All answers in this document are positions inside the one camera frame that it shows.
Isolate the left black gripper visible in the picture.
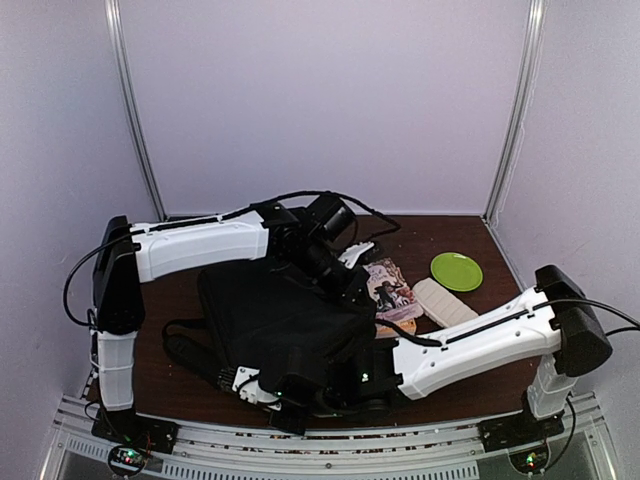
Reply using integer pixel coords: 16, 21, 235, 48
294, 235, 375, 313

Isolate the black student backpack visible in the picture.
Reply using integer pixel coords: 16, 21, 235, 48
162, 259, 375, 398

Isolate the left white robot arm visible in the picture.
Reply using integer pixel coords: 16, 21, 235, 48
91, 192, 374, 444

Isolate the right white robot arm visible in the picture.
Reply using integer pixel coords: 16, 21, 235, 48
269, 265, 613, 442

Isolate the illustrated paperback book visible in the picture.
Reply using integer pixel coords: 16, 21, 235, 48
364, 258, 423, 322

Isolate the orange paperback book underneath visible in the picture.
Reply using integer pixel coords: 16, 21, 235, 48
375, 319, 417, 340

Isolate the cream fabric pencil pouch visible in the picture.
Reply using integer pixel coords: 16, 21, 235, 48
412, 278, 478, 328

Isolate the green round plate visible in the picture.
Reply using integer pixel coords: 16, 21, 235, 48
430, 252, 484, 292

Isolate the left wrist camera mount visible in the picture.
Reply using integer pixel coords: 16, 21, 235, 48
338, 241, 381, 269

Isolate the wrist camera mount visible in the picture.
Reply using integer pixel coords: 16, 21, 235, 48
218, 366, 280, 406
338, 241, 381, 269

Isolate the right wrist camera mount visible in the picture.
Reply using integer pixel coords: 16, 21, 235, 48
218, 366, 280, 406

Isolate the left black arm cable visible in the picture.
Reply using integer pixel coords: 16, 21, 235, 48
62, 189, 403, 326

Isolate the front aluminium rail base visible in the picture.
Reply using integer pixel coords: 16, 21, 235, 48
39, 394, 621, 480

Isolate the right aluminium frame post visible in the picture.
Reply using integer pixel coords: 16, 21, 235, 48
484, 0, 548, 227

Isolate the aluminium frame post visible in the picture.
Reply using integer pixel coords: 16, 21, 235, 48
484, 0, 548, 227
104, 0, 167, 220

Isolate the left aluminium frame post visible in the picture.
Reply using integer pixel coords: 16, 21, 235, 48
104, 0, 167, 220

